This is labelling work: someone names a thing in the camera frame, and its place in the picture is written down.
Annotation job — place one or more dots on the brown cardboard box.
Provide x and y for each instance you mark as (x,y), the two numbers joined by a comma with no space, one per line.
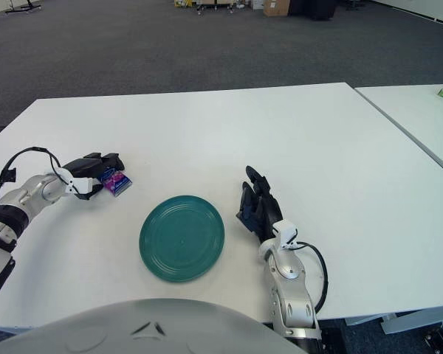
(276,7)

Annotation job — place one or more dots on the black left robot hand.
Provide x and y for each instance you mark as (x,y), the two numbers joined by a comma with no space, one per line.
(85,166)

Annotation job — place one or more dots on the black floor stand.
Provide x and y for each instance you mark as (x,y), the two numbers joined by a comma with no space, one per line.
(26,8)

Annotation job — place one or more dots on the grey robot torso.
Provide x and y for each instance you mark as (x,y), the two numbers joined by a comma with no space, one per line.
(96,326)

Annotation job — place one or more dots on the white table frame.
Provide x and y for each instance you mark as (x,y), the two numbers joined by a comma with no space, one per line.
(409,322)

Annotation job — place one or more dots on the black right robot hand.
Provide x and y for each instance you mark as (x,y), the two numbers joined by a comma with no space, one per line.
(266,214)

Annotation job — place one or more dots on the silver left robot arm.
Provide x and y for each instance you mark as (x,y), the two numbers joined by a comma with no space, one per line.
(40,190)

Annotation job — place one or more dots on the black cabinet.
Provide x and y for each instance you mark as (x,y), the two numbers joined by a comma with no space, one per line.
(312,9)

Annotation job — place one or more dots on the green round plate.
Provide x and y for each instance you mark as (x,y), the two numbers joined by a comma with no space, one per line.
(182,239)

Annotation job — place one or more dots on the purple blue gum pack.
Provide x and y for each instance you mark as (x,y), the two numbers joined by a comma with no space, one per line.
(119,182)

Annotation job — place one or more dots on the black metal base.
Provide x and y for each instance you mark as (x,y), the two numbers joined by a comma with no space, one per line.
(441,333)

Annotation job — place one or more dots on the wheeled cart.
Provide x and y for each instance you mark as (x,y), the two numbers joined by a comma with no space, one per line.
(214,3)

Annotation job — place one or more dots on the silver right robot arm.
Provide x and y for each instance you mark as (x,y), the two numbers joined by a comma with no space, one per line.
(295,295)

